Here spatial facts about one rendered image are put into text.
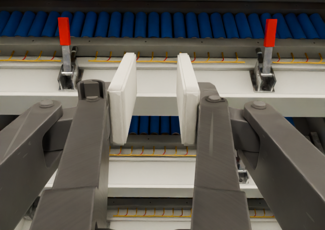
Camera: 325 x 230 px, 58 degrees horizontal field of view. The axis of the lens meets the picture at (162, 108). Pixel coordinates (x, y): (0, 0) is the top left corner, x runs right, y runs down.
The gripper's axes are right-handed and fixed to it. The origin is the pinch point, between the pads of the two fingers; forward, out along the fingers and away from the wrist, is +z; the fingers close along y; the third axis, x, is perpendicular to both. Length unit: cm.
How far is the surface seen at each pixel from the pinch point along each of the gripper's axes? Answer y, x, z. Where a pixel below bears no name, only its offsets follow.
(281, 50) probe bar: 17.7, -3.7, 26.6
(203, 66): 6.3, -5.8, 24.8
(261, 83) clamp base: 13.4, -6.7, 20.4
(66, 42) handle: -12.0, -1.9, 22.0
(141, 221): -4, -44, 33
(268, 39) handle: 14.0, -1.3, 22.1
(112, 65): -6.7, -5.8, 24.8
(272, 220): 25, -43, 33
